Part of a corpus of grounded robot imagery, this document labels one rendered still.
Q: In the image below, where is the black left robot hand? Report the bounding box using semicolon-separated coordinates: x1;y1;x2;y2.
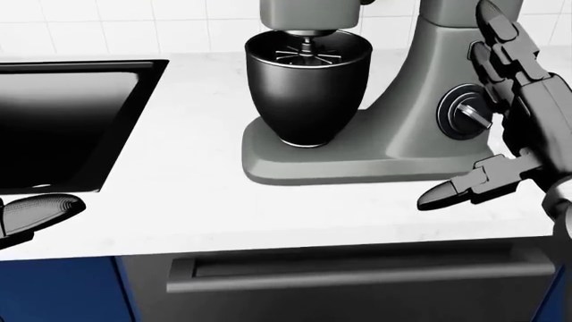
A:
0;193;87;250

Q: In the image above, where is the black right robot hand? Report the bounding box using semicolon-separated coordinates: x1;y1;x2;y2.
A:
416;0;572;212

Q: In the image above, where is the grey stand mixer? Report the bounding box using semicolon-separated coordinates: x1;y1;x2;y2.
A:
241;0;524;186

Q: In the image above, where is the grey stand mixer head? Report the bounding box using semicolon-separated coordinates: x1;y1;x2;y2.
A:
259;0;377;35

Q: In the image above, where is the black speed dial knob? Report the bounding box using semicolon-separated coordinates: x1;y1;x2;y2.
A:
436;83;493;140

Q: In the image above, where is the blue cabinet door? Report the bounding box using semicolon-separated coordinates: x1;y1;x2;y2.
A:
0;256;135;322

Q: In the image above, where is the black kitchen sink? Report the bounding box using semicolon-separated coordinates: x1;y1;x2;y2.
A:
0;59;171;196

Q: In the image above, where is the black mixing bowl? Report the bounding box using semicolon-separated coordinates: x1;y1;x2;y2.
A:
244;30;374;148

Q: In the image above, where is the metal whisk attachment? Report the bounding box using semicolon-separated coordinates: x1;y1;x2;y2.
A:
273;29;340;65

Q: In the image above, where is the grey dishwasher front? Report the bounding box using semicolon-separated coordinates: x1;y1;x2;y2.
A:
120;236;567;322

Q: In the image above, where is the grey dishwasher handle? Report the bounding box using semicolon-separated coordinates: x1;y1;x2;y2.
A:
166;246;557;293

